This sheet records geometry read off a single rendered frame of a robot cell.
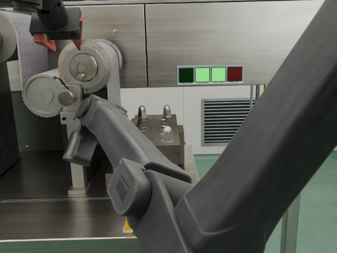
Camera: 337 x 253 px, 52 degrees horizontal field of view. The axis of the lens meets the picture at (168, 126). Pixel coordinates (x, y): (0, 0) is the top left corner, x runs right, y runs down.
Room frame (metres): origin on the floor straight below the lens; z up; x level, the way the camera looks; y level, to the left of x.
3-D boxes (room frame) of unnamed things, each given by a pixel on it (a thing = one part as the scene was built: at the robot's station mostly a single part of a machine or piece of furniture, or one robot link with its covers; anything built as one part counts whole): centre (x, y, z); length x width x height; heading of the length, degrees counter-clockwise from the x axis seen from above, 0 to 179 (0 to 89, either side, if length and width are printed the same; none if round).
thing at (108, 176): (1.10, 0.17, 0.92); 0.28 x 0.04 x 0.04; 0
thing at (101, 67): (1.10, 0.23, 1.25); 0.26 x 0.12 x 0.12; 0
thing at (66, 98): (0.90, 0.26, 1.18); 0.04 x 0.02 x 0.04; 90
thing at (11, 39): (1.11, 0.48, 1.33); 0.25 x 0.14 x 0.14; 0
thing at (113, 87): (1.10, 0.17, 1.11); 0.23 x 0.01 x 0.18; 0
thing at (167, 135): (0.98, 0.00, 1.05); 0.04 x 0.04 x 0.04
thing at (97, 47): (0.98, 0.23, 1.25); 0.15 x 0.01 x 0.15; 90
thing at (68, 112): (0.94, 0.26, 1.05); 0.06 x 0.05 x 0.31; 0
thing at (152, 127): (1.14, 0.05, 1.00); 0.40 x 0.16 x 0.06; 0
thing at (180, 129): (1.15, -0.04, 0.96); 0.10 x 0.03 x 0.11; 0
